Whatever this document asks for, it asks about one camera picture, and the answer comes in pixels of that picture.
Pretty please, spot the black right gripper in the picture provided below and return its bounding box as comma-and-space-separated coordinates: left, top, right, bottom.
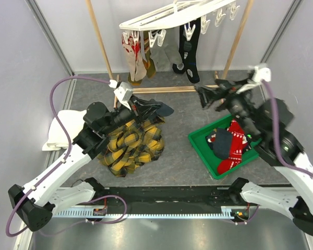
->
195, 77, 261, 140

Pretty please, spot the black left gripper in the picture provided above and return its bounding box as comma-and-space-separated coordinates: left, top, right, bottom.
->
101, 94, 161, 135

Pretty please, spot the red cat face sock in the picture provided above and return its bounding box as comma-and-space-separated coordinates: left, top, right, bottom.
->
227, 119, 248, 167

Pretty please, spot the red candy cane sock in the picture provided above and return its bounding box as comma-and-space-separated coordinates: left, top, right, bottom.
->
217, 157, 242, 174
129, 39, 142, 62

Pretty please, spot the navy santa sock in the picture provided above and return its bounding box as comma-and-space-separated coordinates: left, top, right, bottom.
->
206, 131, 216, 150
150, 99, 174, 117

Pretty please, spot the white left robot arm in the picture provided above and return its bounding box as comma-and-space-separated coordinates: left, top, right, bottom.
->
8, 96, 173, 232

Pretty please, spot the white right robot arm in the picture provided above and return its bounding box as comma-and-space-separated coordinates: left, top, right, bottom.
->
195, 80, 313, 236

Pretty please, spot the white plastic clip hanger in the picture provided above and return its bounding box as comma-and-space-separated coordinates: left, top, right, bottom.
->
119, 0, 240, 48

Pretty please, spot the yellow black plaid cloth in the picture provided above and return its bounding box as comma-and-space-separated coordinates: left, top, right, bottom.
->
98, 116, 165, 177

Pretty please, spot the beige sock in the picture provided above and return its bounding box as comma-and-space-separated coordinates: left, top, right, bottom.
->
122, 35, 147, 85

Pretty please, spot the olive orange sock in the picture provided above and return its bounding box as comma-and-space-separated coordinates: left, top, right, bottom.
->
143, 31, 156, 78

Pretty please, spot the green plastic tray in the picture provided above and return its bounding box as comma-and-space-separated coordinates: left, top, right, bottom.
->
188, 115, 260, 180

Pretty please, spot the grey sock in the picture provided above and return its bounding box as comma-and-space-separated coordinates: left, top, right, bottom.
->
151, 43, 181, 71

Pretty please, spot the white folded towel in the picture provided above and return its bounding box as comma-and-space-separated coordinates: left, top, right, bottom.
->
41, 109, 88, 152

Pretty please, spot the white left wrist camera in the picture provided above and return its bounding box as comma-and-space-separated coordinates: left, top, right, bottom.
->
114, 81, 134, 110

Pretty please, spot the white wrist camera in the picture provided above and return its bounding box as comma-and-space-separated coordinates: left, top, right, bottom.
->
114, 81, 134, 110
236, 63, 271, 94

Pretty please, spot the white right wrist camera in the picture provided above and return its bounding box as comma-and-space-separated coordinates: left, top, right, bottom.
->
236, 63, 271, 94

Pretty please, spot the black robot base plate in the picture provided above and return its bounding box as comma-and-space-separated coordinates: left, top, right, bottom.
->
87, 185, 248, 214

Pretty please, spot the wooden clothes rack frame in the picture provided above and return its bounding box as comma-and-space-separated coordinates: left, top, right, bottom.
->
86, 1, 254, 94

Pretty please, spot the light blue cable duct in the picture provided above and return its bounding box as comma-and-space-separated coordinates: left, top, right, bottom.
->
54, 207, 234, 219

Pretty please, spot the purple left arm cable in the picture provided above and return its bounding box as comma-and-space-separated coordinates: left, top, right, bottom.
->
5, 76, 113, 237

